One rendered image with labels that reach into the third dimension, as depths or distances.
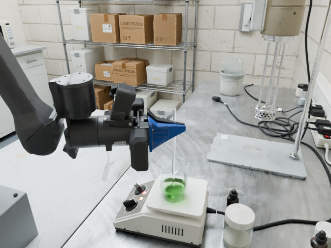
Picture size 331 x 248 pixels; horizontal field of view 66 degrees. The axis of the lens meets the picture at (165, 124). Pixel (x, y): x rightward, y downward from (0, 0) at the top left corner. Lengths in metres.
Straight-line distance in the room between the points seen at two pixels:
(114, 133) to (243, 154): 0.55
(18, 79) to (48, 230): 0.37
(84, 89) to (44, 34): 3.54
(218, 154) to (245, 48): 2.08
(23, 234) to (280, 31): 0.77
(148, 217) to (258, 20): 0.57
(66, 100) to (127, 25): 2.41
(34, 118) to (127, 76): 2.41
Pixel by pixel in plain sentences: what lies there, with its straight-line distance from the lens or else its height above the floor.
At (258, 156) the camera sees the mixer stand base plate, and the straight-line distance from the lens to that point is 0.91.
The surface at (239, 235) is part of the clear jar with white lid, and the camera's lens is 0.58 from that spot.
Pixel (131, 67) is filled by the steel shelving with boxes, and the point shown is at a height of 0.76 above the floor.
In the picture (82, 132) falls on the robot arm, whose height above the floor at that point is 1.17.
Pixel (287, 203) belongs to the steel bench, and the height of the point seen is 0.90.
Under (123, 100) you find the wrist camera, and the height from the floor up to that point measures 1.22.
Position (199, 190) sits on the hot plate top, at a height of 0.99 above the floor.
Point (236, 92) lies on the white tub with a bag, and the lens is 1.48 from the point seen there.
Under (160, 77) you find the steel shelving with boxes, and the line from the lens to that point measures 2.79.
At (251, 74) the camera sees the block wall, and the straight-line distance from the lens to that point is 2.92.
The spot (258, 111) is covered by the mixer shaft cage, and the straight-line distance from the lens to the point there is 0.86.
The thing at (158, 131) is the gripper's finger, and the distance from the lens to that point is 0.46.
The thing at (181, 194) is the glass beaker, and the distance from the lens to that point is 0.55.
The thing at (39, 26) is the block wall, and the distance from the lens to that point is 3.99.
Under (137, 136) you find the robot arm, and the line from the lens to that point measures 0.38.
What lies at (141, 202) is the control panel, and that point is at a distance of 0.61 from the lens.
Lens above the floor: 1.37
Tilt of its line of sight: 25 degrees down
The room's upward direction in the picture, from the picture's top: straight up
